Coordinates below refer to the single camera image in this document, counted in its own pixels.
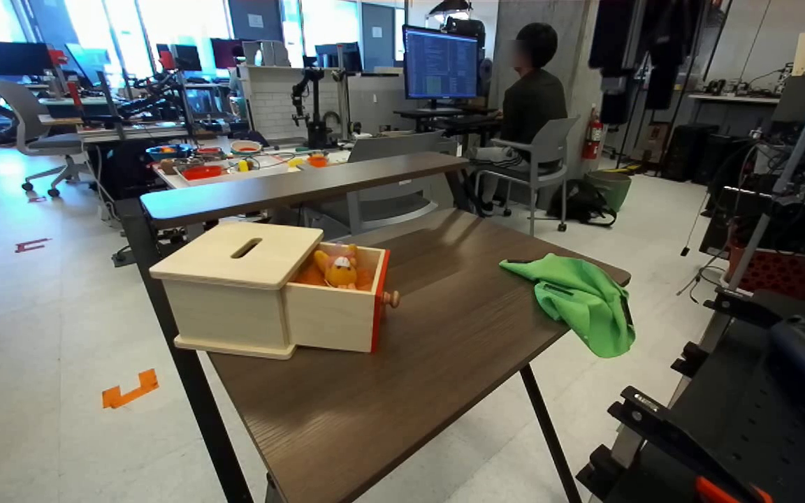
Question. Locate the black computer towers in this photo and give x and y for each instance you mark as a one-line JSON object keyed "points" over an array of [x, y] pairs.
{"points": [[689, 154]]}

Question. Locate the grey chair with slatted seat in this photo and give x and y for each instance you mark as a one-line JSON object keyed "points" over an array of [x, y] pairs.
{"points": [[388, 202]]}

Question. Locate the blue bowl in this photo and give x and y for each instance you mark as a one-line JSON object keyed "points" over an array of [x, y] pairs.
{"points": [[167, 151]]}

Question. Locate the computer monitor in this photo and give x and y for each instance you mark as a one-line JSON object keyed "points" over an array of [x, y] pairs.
{"points": [[440, 63]]}

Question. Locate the hanging dark coats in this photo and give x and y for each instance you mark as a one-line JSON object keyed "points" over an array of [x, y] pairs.
{"points": [[654, 49]]}

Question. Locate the wooden drawer with red front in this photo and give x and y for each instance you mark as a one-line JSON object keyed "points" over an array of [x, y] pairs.
{"points": [[329, 318]]}

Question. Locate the black backpack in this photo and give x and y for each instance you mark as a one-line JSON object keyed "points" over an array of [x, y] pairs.
{"points": [[581, 202]]}

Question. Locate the person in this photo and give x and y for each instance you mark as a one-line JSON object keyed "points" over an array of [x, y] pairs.
{"points": [[532, 105]]}

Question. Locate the grey office chair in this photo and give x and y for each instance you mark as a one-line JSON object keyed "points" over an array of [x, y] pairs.
{"points": [[46, 143]]}

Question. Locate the red bowl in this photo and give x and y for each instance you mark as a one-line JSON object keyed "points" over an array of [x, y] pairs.
{"points": [[202, 172]]}

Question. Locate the wooden drawer knob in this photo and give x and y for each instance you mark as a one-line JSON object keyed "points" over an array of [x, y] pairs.
{"points": [[392, 299]]}

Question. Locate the white table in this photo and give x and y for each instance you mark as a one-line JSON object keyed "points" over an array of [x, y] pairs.
{"points": [[263, 171]]}

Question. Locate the orange plush toy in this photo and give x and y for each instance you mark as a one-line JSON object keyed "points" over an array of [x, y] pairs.
{"points": [[339, 271]]}

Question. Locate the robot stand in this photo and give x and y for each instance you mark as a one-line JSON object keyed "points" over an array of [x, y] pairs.
{"points": [[745, 426]]}

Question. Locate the green bin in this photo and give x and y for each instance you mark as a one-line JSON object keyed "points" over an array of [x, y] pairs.
{"points": [[612, 187]]}

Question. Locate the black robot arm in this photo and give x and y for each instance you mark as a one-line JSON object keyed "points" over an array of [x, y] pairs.
{"points": [[315, 126]]}

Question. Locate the wooden box with slot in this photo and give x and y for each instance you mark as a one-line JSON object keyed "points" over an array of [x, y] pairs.
{"points": [[235, 307]]}

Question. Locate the orange cup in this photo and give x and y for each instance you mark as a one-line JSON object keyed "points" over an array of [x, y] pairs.
{"points": [[317, 160]]}

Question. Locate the row of monitors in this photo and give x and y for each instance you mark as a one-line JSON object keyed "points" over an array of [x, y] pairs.
{"points": [[18, 58]]}

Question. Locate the red crate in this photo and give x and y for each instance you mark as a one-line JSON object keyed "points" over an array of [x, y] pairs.
{"points": [[776, 272]]}

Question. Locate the white bowl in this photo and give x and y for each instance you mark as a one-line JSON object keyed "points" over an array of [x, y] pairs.
{"points": [[246, 147]]}

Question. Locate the red fire extinguisher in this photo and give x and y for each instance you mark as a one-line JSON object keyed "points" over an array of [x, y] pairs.
{"points": [[592, 136]]}

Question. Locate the green towel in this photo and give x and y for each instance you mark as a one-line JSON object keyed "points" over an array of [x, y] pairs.
{"points": [[584, 300]]}

